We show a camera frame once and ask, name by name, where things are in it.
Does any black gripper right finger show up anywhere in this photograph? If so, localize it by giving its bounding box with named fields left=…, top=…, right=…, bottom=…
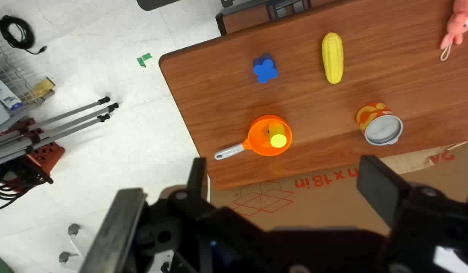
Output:
left=356, top=153, right=413, bottom=229

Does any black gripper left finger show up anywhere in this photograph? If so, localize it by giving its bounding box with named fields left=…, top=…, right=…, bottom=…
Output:
left=187, top=156, right=211, bottom=203

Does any yellow maize cob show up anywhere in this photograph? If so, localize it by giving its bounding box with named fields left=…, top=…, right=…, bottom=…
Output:
left=321, top=30, right=345, bottom=86

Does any brown cardboard box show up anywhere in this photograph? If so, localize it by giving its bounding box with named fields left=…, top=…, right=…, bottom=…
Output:
left=208, top=139, right=468, bottom=240

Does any orange yellow tin can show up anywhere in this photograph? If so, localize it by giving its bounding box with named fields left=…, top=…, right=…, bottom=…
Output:
left=354, top=102, right=406, bottom=149

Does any small yellow cylinder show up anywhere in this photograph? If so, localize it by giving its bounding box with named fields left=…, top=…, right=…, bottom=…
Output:
left=266, top=126, right=290, bottom=150

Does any blue flower-shaped block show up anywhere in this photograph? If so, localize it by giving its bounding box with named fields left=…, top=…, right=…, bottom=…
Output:
left=251, top=52, right=280, bottom=85

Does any red metal base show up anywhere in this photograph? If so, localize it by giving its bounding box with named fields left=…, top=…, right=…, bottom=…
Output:
left=23, top=141, right=67, bottom=179

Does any small yellow box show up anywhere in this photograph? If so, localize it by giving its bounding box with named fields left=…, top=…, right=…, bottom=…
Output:
left=30, top=76, right=58, bottom=103

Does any dark chair base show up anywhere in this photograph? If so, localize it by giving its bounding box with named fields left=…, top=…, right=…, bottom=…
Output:
left=135, top=0, right=181, bottom=12

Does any orange cloth on table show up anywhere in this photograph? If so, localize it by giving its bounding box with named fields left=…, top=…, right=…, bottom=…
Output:
left=438, top=0, right=468, bottom=64

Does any grey black tripod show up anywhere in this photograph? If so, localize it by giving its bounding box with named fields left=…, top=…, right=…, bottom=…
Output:
left=0, top=95, right=120, bottom=171

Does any white blue box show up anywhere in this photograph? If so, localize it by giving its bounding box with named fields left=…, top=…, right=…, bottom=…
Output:
left=0, top=73, right=24, bottom=127

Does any orange pan grey handle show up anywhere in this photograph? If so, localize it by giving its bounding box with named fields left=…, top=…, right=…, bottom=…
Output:
left=213, top=114, right=295, bottom=162

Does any black cable bundle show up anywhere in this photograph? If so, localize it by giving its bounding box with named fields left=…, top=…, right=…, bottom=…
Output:
left=0, top=161, right=56, bottom=212

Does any black coiled cable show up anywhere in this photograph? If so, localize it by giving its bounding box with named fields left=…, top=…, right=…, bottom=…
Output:
left=0, top=4, right=49, bottom=56

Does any grey wire rack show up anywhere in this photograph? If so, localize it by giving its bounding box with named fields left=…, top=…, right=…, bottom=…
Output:
left=0, top=47, right=58, bottom=127

